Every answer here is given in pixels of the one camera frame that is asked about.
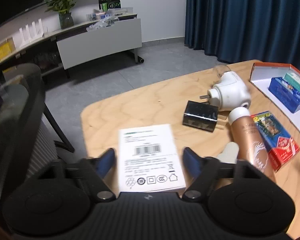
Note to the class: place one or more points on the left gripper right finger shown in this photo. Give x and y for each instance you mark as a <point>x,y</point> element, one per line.
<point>192,162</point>

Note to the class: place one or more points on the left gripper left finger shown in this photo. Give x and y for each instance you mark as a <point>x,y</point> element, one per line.
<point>105,162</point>

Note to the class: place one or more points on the clear refill bottle white cap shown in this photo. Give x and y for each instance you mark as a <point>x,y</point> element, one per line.
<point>229,154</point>

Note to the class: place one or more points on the white labelled box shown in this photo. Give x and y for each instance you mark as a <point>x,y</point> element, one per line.
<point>148,160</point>

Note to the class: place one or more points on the black power adapter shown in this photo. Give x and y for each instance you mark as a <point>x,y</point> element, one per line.
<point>201,116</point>

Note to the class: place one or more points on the rose gold bottle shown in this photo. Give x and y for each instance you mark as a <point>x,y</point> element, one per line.
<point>251,146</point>

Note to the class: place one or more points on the white plug-in vaporizer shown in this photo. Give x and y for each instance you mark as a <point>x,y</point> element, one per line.
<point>229,91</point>

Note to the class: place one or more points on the red blue card box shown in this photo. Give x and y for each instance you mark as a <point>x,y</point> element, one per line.
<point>280,145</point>

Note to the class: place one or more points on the black side table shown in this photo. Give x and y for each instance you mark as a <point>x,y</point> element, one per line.
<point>29,135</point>

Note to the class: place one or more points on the blue rectangular box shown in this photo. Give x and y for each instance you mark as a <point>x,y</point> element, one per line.
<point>286,93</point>

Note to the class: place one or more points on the orange-rimmed white tray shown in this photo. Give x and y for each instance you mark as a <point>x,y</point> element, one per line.
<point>260,77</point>

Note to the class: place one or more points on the white tv cabinet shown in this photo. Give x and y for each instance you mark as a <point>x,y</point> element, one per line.
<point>81,43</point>

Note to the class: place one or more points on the teal rectangular box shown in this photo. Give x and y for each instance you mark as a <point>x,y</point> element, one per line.
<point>293,79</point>

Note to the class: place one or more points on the white router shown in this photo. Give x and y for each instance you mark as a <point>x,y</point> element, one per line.
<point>29,35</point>

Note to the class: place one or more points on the blue curtain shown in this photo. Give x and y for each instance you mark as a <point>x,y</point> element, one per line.
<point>242,30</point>

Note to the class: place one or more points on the yellow box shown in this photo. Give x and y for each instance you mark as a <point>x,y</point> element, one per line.
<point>7,47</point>

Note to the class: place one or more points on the black green display box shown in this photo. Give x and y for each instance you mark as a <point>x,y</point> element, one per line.
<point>105,5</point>

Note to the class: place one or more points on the potted green plant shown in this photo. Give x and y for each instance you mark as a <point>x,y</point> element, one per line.
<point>62,7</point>

